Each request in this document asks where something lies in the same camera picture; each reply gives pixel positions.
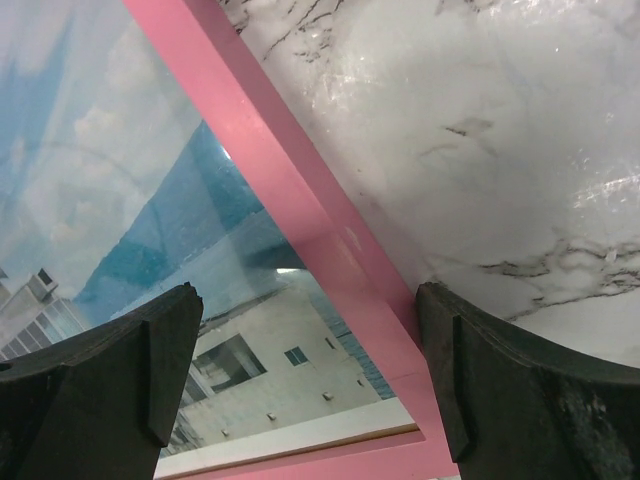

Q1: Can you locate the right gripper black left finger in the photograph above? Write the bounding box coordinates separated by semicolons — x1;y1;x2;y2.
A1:
1;283;203;479

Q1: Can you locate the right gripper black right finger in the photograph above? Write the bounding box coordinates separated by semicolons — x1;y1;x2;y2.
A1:
416;282;639;479

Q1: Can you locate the building photo print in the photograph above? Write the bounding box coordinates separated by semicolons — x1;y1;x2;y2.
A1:
1;1;413;475

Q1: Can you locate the pink wooden picture frame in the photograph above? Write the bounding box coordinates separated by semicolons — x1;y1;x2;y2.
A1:
127;1;457;479

